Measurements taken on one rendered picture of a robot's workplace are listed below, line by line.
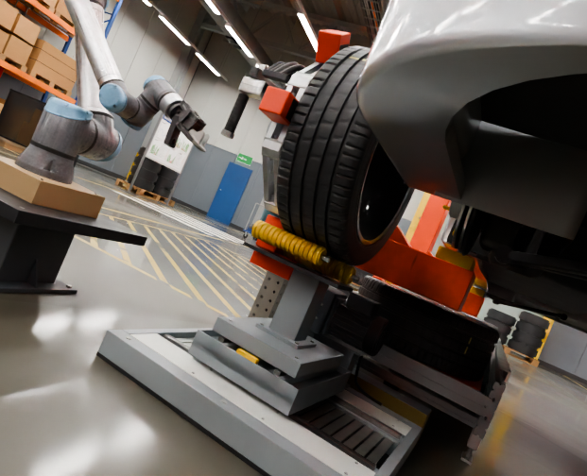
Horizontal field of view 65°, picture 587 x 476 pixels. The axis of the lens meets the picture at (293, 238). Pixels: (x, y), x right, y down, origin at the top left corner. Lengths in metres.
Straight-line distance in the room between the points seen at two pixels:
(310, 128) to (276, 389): 0.70
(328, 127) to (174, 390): 0.79
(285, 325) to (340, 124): 0.64
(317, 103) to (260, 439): 0.85
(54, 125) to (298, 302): 1.03
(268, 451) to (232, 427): 0.11
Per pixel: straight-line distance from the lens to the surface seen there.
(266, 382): 1.32
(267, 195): 1.45
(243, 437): 1.20
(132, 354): 1.38
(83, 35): 1.95
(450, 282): 1.87
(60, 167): 1.82
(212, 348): 1.40
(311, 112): 1.28
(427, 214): 3.91
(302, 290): 1.46
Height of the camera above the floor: 0.53
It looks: level
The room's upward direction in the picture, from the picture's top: 23 degrees clockwise
